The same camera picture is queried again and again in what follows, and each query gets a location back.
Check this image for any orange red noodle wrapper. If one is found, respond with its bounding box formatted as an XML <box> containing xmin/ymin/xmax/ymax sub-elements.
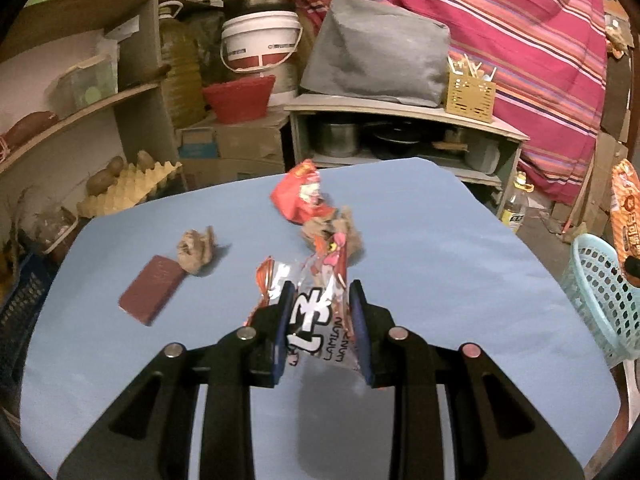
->
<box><xmin>255</xmin><ymin>246</ymin><xmax>360</xmax><ymax>373</ymax></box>

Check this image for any orange snack bag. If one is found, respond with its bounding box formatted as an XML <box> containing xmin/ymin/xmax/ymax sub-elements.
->
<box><xmin>610</xmin><ymin>158</ymin><xmax>639</xmax><ymax>287</ymax></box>

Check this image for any red snack wrapper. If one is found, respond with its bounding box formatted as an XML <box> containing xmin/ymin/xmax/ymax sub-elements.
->
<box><xmin>270</xmin><ymin>159</ymin><xmax>335</xmax><ymax>226</ymax></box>

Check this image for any brown paper ball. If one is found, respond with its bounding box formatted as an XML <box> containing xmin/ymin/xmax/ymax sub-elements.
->
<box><xmin>300</xmin><ymin>206</ymin><xmax>363</xmax><ymax>263</ymax></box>

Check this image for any dark red flat packet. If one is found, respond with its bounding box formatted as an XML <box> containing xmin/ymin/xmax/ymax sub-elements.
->
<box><xmin>118</xmin><ymin>255</ymin><xmax>186</xmax><ymax>326</ymax></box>

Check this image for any light blue plastic basket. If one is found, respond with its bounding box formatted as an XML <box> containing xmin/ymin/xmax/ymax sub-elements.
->
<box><xmin>560</xmin><ymin>234</ymin><xmax>639</xmax><ymax>367</ymax></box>

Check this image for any small brown crumpled paper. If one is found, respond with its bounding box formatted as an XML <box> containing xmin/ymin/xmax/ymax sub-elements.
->
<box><xmin>177</xmin><ymin>226</ymin><xmax>216</xmax><ymax>275</ymax></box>

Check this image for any clear oil bottle yellow label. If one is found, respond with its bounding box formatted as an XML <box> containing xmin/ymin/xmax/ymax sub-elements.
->
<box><xmin>500</xmin><ymin>171</ymin><xmax>535</xmax><ymax>233</ymax></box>

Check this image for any yellow egg tray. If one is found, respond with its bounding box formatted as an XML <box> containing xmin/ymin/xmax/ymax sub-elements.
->
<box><xmin>77</xmin><ymin>151</ymin><xmax>182</xmax><ymax>219</ymax></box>

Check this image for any yellow oil jug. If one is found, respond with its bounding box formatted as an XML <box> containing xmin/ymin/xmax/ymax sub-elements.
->
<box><xmin>158</xmin><ymin>0</ymin><xmax>206</xmax><ymax>129</ymax></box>

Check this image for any white wooden shelf unit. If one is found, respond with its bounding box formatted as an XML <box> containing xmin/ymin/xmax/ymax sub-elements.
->
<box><xmin>285</xmin><ymin>93</ymin><xmax>528</xmax><ymax>217</ymax></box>

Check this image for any red plastic basin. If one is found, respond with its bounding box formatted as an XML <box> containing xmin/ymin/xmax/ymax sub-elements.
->
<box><xmin>202</xmin><ymin>75</ymin><xmax>276</xmax><ymax>125</ymax></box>

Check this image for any grey cloth cover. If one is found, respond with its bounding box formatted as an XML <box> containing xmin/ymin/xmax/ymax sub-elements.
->
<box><xmin>300</xmin><ymin>0</ymin><xmax>450</xmax><ymax>107</ymax></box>

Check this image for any white plastic bucket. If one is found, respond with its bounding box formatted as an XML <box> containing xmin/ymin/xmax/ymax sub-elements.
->
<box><xmin>220</xmin><ymin>11</ymin><xmax>303</xmax><ymax>74</ymax></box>

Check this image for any red striped cloth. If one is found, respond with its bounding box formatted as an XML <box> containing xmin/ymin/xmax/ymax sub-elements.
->
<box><xmin>296</xmin><ymin>0</ymin><xmax>606</xmax><ymax>204</ymax></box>

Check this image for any wooden wall shelf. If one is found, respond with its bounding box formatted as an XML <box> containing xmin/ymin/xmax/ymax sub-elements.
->
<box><xmin>1</xmin><ymin>0</ymin><xmax>177</xmax><ymax>181</ymax></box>

